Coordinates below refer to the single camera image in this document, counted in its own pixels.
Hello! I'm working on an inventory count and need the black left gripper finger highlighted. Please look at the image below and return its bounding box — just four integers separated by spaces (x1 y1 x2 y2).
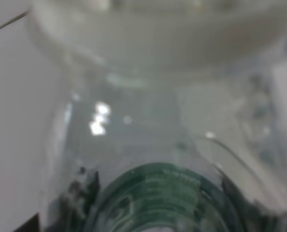
14 214 40 232

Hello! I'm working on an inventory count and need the clear plastic water bottle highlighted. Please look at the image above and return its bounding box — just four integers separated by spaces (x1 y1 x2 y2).
29 0 287 232

